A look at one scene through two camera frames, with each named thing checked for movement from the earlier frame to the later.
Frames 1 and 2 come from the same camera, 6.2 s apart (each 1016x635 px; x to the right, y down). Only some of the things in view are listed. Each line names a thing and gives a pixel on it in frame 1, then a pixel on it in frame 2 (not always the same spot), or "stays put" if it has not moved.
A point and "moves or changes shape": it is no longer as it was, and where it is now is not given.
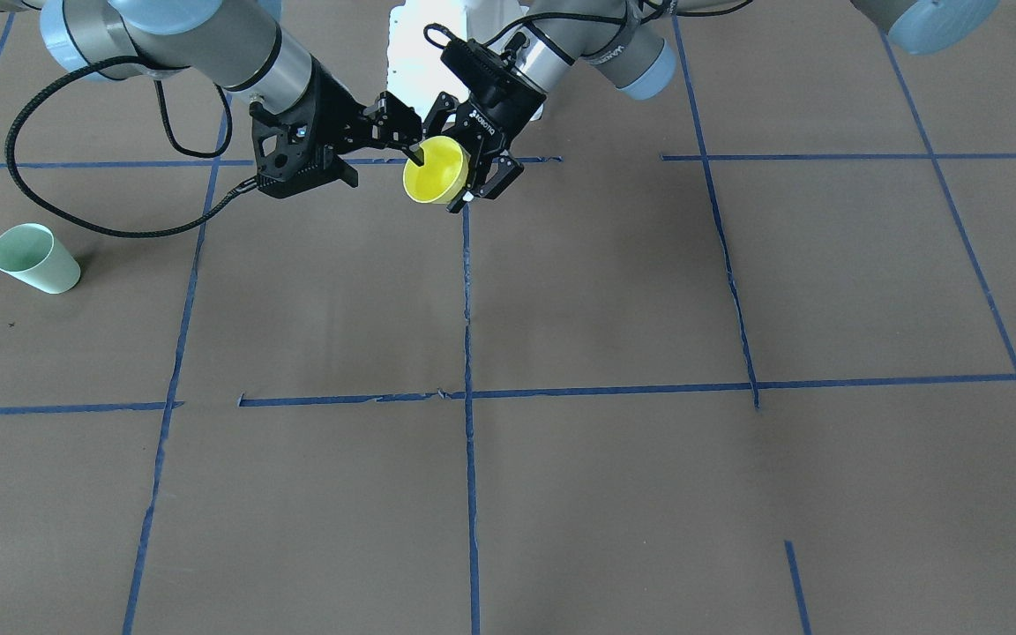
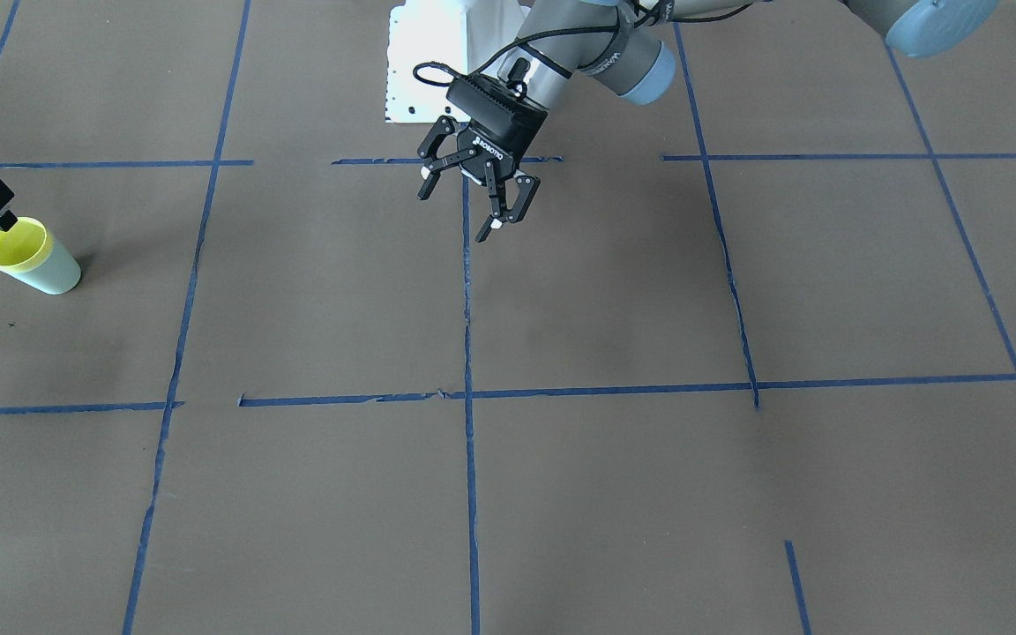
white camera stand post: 416,70 stays put
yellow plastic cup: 444,173 moves or changes shape
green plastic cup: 32,253 stays put
